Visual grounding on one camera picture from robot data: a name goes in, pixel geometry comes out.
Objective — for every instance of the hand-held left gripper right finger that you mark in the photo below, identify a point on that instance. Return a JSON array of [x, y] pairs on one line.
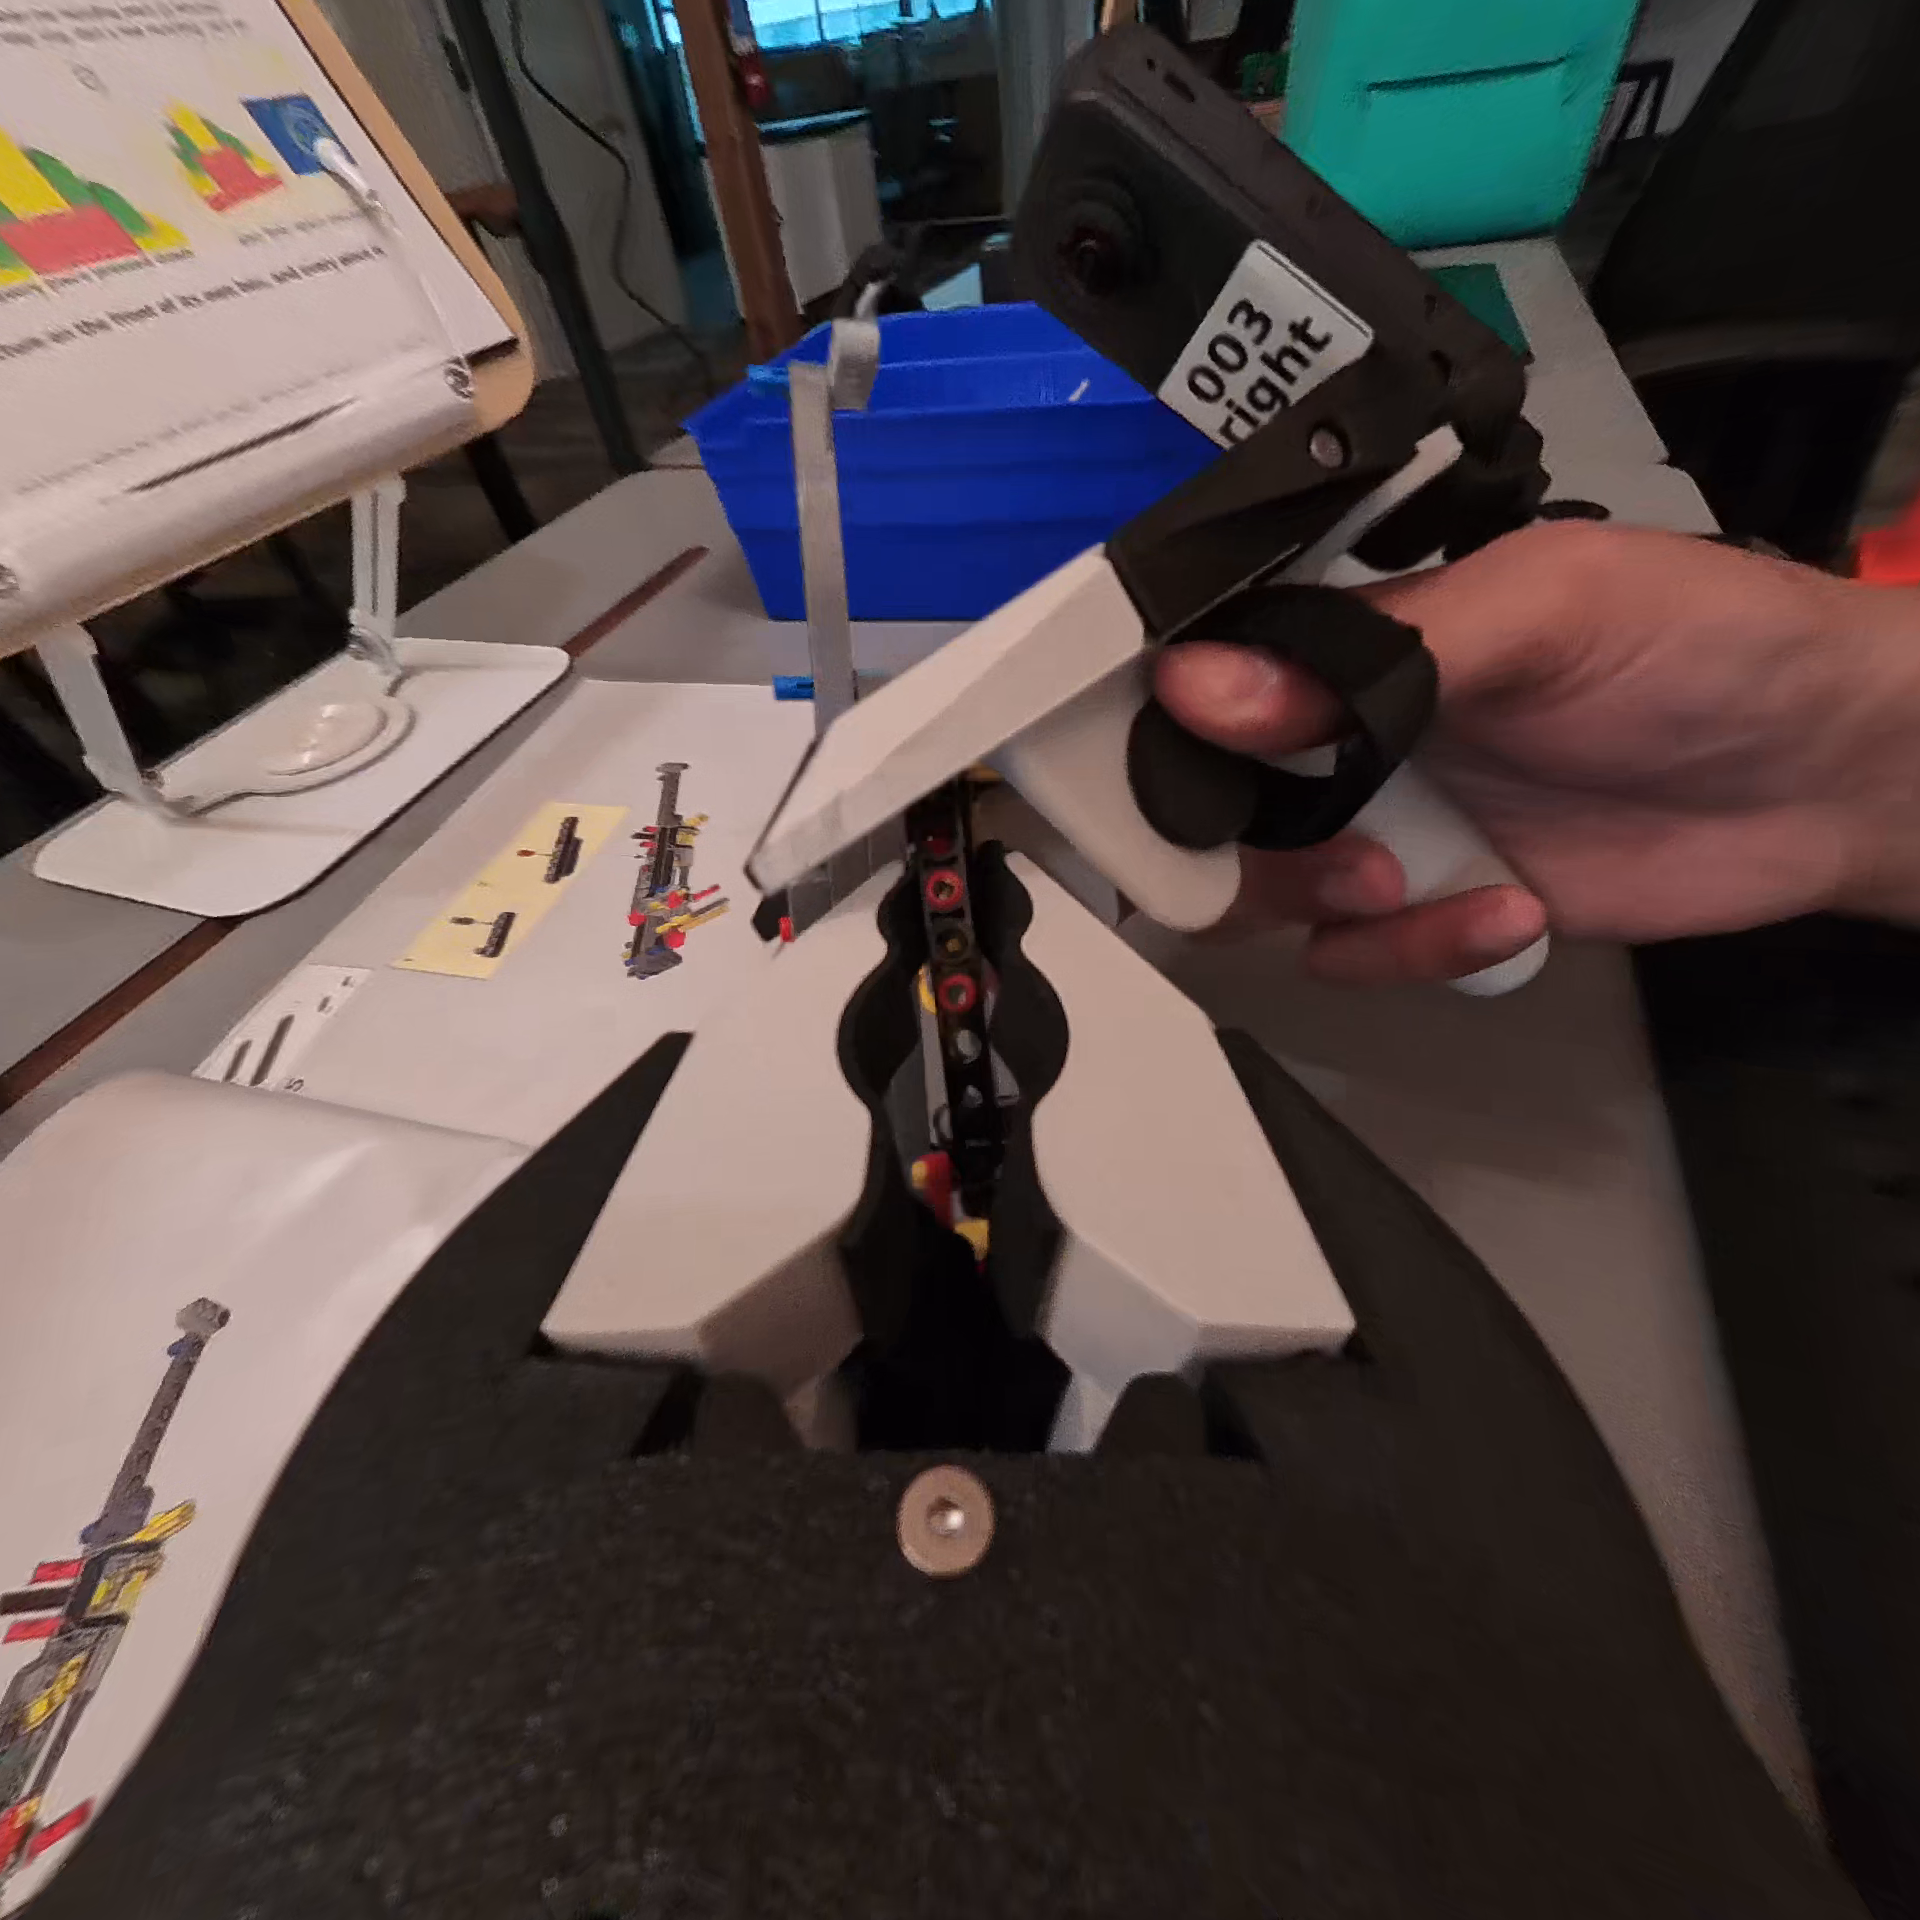
[[1184, 1185]]

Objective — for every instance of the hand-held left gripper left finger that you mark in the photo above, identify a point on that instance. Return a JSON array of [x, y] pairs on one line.
[[704, 1185]]

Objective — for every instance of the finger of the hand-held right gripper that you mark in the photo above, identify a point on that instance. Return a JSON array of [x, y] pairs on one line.
[[960, 720]]

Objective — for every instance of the partly built lego model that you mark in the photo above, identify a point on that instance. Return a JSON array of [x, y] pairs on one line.
[[821, 524]]

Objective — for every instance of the blue plastic bin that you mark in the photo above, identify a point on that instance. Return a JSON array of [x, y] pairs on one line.
[[930, 481]]

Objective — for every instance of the teal fabric bag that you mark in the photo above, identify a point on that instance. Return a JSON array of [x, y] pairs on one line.
[[1440, 135]]

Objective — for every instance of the building instruction booklet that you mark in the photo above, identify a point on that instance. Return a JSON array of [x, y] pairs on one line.
[[450, 1036]]

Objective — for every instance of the white cabinet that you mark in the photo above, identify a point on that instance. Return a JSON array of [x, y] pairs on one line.
[[821, 212]]

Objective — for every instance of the red fire extinguisher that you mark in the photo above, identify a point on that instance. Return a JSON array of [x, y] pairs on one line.
[[749, 44]]

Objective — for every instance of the white metal document stand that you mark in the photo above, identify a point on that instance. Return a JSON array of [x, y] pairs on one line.
[[450, 705]]

